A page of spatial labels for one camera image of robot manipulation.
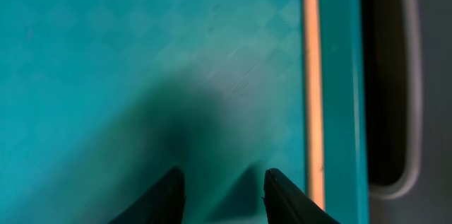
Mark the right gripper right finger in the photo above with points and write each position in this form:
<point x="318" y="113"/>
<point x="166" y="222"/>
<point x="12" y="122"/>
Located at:
<point x="286" y="203"/>

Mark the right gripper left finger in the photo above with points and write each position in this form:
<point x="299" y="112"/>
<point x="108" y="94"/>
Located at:
<point x="163" y="203"/>

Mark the wooden chopstick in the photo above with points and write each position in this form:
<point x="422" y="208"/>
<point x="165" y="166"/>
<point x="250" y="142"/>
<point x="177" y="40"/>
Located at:
<point x="314" y="105"/>

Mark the grey dishwasher rack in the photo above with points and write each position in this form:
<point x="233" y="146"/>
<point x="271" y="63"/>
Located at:
<point x="407" y="89"/>

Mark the teal serving tray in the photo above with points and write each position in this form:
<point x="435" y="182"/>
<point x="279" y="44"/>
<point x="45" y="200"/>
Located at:
<point x="101" y="98"/>

